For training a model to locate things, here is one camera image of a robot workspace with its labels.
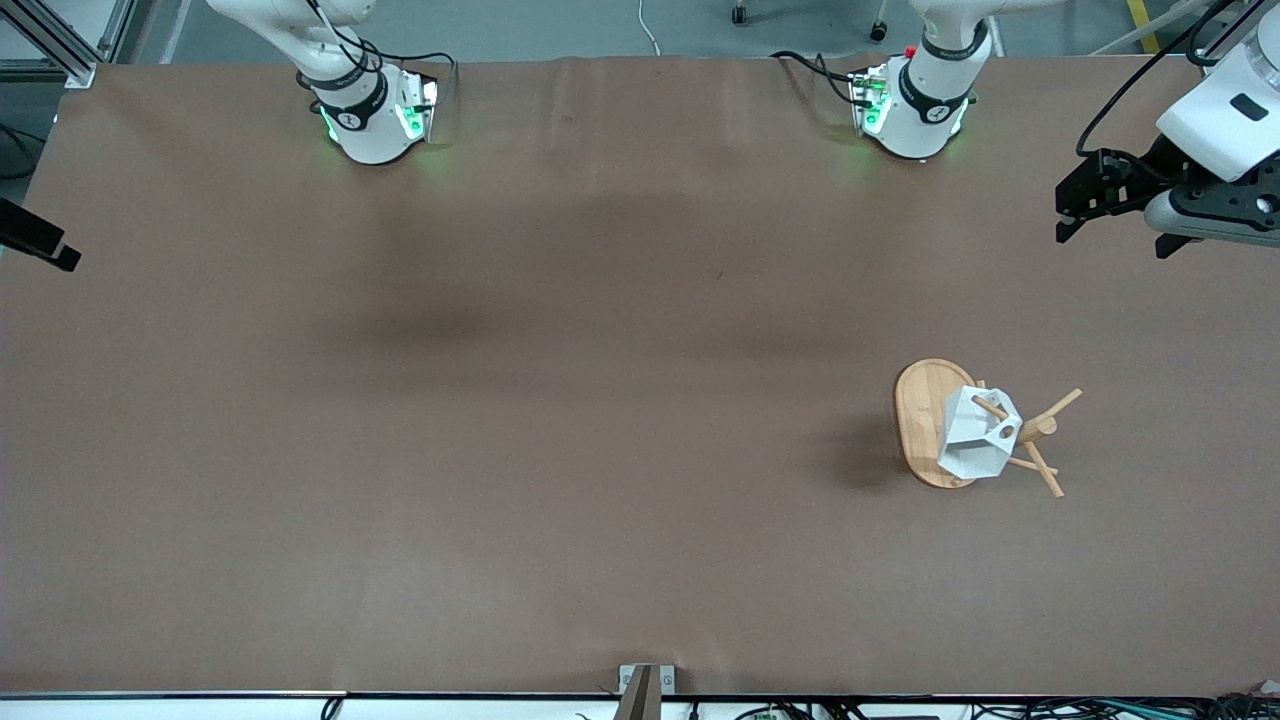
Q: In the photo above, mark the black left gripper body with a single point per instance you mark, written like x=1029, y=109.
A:
x=1143, y=171

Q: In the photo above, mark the white faceted cup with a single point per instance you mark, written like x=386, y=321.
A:
x=970, y=440

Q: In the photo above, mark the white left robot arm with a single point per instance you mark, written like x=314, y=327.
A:
x=925, y=110

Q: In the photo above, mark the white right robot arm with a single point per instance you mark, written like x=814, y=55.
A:
x=370, y=130

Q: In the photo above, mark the wooden cup rack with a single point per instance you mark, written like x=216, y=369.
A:
x=920, y=420

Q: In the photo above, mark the brown table cover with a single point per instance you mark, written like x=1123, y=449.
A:
x=640, y=300

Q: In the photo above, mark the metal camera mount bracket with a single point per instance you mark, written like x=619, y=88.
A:
x=645, y=690

